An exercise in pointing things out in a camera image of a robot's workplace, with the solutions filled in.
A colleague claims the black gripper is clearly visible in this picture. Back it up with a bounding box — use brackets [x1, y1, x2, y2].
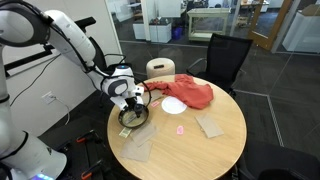
[124, 94, 145, 118]

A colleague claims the small brown paper napkin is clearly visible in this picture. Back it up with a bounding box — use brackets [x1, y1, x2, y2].
[129, 121, 158, 148]

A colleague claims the white green sachet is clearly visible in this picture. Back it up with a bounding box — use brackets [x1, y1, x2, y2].
[118, 127, 133, 139]

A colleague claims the white paper plate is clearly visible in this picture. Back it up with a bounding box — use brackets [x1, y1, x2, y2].
[161, 95, 188, 115]

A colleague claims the large brown paper napkin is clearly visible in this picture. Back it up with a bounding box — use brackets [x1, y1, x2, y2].
[119, 138, 154, 163]

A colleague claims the red cloth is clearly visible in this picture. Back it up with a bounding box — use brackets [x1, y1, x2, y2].
[143, 73, 215, 110]

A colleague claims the black chair with armrest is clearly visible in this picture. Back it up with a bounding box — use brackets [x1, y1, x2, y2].
[88, 35, 134, 83]

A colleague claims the white low cabinet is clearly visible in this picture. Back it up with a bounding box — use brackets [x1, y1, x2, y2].
[132, 19, 173, 44]

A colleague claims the blue bin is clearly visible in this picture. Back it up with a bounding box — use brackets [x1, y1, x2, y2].
[171, 26, 185, 41]

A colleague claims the black mesh office chair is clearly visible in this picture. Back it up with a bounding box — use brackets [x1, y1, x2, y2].
[185, 33, 254, 98]

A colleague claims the beige utility cart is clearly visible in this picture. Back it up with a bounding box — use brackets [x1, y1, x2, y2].
[187, 8, 232, 43]

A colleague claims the black padded chair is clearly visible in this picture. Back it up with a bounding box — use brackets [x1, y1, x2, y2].
[236, 139, 320, 180]

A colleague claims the wooden door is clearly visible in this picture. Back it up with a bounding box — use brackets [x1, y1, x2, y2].
[247, 0, 295, 52]

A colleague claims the white counter block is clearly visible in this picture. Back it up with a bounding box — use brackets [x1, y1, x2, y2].
[281, 9, 320, 55]

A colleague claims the cardboard box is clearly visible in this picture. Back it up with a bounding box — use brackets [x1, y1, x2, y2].
[300, 3, 320, 17]

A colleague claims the orange handled black clamp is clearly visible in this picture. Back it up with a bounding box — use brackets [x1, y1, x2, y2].
[75, 130, 102, 145]
[80, 159, 105, 180]

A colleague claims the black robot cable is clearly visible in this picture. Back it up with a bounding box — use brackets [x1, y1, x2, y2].
[33, 11, 153, 118]

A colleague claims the white outlet cable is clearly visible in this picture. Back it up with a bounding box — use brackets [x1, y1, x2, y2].
[53, 95, 72, 126]

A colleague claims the white wall outlet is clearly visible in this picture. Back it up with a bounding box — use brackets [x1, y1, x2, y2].
[41, 91, 56, 105]

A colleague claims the black wall rail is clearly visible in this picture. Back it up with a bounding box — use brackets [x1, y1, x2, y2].
[3, 16, 98, 78]

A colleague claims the thin dark wall cable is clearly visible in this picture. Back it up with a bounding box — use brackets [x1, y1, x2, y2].
[9, 53, 62, 108]

